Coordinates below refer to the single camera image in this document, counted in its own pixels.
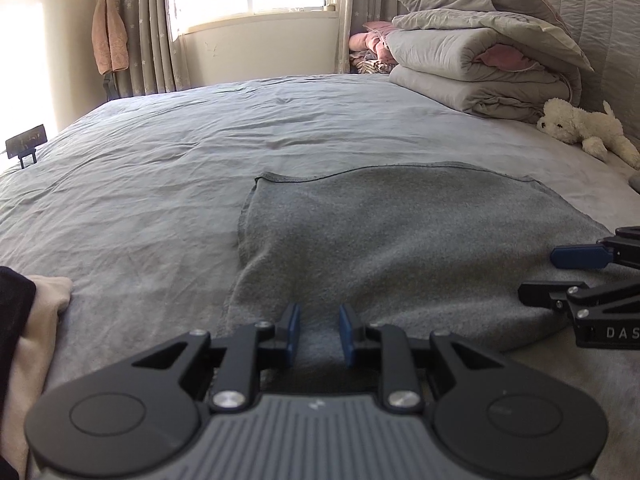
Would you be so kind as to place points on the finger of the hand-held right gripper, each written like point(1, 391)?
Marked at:
point(575, 256)
point(545, 294)

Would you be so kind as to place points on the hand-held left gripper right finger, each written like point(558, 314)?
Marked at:
point(346, 335)

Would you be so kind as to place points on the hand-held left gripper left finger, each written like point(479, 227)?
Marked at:
point(294, 332)

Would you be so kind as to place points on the grey long-sleeve sweater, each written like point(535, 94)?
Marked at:
point(400, 240)

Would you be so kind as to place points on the white plush dog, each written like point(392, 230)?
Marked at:
point(575, 122)

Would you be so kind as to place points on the bed with grey sheet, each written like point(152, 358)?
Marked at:
point(200, 160)

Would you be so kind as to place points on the grey quilted headboard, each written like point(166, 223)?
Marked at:
point(600, 35)

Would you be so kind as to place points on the folded grey duvet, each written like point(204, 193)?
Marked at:
point(435, 50)

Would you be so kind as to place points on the cream garment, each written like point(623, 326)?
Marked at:
point(35, 335)

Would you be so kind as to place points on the patterned cloth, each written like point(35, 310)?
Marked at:
point(372, 66)

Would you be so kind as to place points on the black garment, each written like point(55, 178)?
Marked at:
point(12, 320)

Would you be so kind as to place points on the pink blanket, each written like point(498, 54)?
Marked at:
point(370, 40)

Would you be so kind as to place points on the dark hanging cloth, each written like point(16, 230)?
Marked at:
point(111, 87)

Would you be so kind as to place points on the phone on stand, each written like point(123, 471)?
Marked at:
point(25, 137)

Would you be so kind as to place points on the pink towel hanging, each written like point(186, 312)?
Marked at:
point(110, 35)

